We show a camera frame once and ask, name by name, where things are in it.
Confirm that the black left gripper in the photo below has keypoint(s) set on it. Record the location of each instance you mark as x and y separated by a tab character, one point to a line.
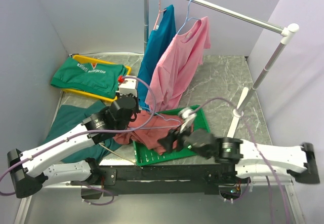
136	107

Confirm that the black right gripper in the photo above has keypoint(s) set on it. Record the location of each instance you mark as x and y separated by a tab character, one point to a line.
166	142

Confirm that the light blue wire hanger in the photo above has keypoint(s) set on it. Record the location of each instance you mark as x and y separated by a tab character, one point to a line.
166	119

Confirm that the salmon red t shirt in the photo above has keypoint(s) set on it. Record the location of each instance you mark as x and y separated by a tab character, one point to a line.
148	137

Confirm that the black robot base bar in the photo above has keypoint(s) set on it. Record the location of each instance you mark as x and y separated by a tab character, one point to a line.
166	179

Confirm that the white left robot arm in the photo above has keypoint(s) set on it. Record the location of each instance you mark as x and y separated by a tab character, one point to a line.
33	169

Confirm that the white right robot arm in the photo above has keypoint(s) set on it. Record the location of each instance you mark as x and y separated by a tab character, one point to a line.
242	158

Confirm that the green printed t shirt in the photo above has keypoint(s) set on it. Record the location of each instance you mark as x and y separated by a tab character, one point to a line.
88	75

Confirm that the pink hanging t shirt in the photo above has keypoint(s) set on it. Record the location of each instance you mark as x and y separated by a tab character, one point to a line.
177	66

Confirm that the teal blue hanging shirt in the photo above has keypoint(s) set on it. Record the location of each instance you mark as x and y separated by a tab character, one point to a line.
158	42

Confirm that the green plastic tray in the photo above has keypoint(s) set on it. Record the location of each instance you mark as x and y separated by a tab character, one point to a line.
145	157

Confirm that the dark teal shorts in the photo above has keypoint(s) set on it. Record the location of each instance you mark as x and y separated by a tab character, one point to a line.
68	117

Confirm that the yellow plastic tray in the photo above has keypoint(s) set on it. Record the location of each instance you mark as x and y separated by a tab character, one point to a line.
101	92

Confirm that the white metal clothes rack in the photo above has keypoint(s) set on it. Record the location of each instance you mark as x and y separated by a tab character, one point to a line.
287	34

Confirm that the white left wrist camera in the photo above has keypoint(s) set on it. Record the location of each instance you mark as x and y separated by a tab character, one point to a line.
127	86

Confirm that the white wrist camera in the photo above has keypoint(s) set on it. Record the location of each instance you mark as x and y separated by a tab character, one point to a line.
127	86
188	116

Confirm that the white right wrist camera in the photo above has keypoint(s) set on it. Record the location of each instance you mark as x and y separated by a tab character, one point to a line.
188	116

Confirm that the pink wire hanger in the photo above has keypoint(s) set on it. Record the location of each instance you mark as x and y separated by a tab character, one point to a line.
160	11

